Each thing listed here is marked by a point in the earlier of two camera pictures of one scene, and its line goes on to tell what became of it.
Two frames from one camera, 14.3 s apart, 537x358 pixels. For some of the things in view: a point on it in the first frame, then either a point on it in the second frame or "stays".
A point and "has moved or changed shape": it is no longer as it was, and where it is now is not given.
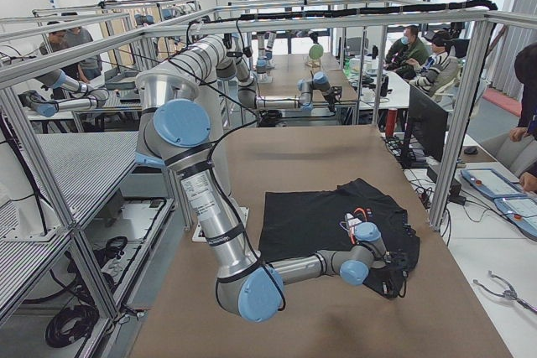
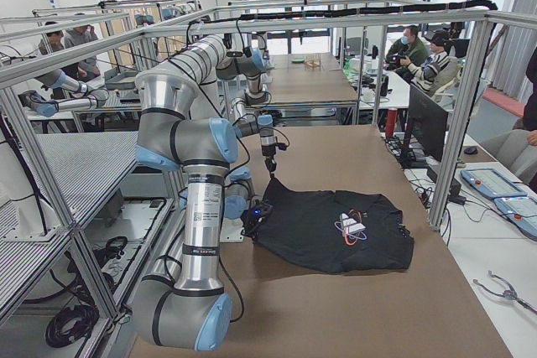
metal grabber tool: (508, 293) stays
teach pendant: (492, 184) stays
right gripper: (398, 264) -> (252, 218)
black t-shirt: (305, 221) has moved or changed shape
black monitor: (429, 126) stays
